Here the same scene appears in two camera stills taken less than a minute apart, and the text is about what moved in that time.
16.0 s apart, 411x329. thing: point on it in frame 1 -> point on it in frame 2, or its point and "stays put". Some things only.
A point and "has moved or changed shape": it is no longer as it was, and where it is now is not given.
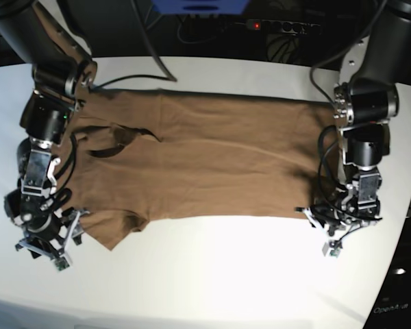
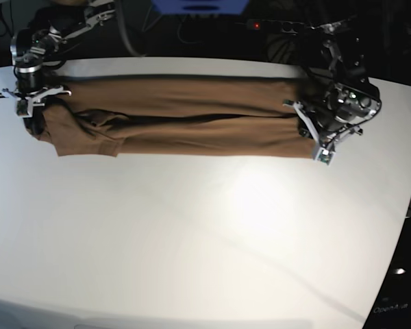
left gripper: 52,232 -> 29,78
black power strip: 284,27 stays put
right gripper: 336,213 -> 344,107
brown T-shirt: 141,153 has moved or changed shape
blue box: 200,7 stays put
